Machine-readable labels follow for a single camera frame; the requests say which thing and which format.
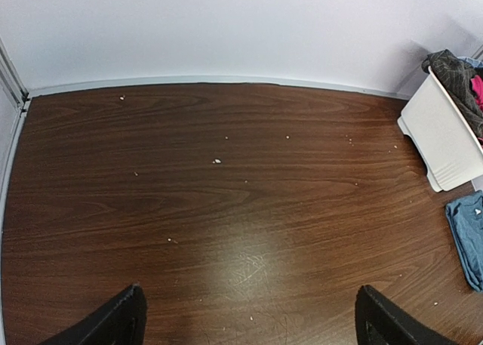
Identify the right aluminium corner post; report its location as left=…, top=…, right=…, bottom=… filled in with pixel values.
left=472, top=45, right=483, bottom=60

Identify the light blue garment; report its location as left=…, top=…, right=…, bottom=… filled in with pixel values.
left=459, top=57, right=483, bottom=69

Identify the black garment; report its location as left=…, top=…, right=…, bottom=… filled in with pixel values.
left=421, top=50, right=482, bottom=142

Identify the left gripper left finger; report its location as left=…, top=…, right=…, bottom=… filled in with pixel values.
left=43, top=284, right=147, bottom=344

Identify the left aluminium corner post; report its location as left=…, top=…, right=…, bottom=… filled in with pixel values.
left=0, top=42, right=29, bottom=112

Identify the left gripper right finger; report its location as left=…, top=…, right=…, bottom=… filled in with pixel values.
left=355, top=285, right=454, bottom=344

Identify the red garment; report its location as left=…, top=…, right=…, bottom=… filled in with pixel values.
left=471, top=75, right=483, bottom=110

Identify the blue polo shirt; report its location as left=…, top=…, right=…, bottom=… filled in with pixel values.
left=445, top=190, right=482, bottom=293

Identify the aluminium corner post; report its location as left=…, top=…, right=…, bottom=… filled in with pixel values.
left=472, top=45, right=483, bottom=60
left=0, top=42, right=29, bottom=112

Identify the white plastic laundry bin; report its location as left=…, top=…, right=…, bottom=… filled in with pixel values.
left=397, top=71, right=482, bottom=193

